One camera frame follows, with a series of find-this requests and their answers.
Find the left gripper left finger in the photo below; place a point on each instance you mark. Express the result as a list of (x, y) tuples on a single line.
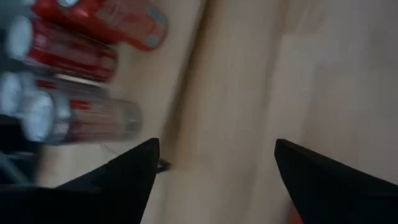
[(105, 199)]

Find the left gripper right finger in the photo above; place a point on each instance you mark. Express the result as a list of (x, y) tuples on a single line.
[(329, 199)]

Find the silver diet cola can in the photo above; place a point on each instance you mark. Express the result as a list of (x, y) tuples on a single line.
[(102, 121)]

